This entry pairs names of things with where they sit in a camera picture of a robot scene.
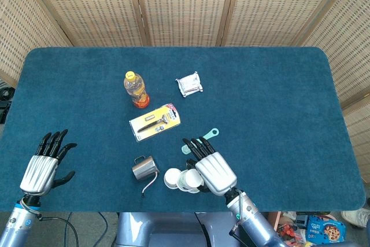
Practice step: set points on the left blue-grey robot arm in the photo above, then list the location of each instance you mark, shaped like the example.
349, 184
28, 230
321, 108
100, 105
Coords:
17, 226

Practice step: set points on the blue cookie box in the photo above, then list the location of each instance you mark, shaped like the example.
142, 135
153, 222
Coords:
326, 228

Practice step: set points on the razor in yellow blister pack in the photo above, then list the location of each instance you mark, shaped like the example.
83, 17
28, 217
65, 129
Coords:
138, 128

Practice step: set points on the woven wooden folding screen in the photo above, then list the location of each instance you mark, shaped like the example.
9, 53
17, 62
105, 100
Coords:
185, 4

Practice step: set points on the stainless steel milk pitcher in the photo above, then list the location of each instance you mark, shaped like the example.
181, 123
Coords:
143, 169

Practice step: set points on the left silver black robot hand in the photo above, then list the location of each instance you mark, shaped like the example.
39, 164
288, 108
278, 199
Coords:
39, 171

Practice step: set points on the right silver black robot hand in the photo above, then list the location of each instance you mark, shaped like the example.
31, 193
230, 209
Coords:
215, 171

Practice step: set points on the paper cup large blue flower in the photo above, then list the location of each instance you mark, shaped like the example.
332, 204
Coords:
190, 177

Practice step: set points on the white foil packet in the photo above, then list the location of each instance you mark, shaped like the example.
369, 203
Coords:
189, 83

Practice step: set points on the paper cup green fern print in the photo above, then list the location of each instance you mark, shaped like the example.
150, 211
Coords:
171, 176
194, 191

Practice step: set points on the black equipment pile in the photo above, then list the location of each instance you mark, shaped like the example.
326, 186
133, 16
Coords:
4, 105

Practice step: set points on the white sneaker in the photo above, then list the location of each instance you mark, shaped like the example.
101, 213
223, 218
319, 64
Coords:
355, 218

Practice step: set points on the iced tea bottle yellow cap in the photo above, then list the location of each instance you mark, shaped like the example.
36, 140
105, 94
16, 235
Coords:
136, 90

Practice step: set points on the blue-grey robot torso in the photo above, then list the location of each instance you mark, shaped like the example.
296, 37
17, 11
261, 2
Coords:
173, 229

